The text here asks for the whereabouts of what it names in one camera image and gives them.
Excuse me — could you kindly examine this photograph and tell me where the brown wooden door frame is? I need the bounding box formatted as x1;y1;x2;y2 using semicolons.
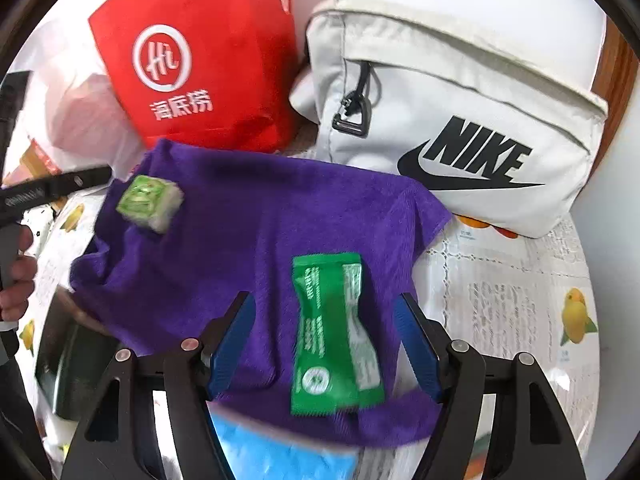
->
590;15;623;106

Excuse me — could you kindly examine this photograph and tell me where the person's left hand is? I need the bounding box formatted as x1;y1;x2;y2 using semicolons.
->
0;229;37;323

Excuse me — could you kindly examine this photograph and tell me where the blue tissue pack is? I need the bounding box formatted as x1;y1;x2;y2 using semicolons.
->
210;405;361;480

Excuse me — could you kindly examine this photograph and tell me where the purple towel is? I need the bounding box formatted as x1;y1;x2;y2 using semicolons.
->
69;137;453;448

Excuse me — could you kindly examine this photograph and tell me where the fruit print tablecloth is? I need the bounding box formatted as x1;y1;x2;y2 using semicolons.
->
10;135;601;480

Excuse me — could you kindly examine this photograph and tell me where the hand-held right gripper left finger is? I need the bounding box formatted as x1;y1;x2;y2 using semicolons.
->
60;290;257;480

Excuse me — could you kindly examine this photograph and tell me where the red paper bag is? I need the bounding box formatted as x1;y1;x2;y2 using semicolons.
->
87;0;301;153

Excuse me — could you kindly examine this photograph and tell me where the beige waist bag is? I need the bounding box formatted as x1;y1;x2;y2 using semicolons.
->
289;0;610;240

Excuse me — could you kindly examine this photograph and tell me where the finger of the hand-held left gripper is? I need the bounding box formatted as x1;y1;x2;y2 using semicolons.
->
0;166;112;213

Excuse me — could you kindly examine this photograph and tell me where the small green tissue pack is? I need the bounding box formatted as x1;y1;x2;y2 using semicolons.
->
116;175;183;234

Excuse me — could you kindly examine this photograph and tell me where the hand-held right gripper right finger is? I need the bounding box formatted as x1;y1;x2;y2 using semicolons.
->
392;292;588;480

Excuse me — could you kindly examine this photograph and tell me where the white plastic shopping bag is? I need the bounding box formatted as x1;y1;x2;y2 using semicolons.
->
10;10;146;181

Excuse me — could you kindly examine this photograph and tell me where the dark green box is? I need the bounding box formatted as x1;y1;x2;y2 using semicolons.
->
34;292;123;418

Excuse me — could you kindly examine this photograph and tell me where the green plastic packet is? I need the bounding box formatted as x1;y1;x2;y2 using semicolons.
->
290;251;386;417

